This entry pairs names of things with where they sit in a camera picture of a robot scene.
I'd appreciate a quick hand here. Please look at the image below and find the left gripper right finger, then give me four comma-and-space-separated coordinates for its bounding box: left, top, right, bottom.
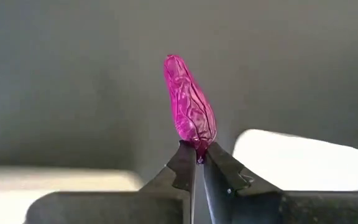
203, 141, 358, 224

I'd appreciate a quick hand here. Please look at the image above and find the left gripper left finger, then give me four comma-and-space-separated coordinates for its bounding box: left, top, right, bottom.
25, 139, 197, 224

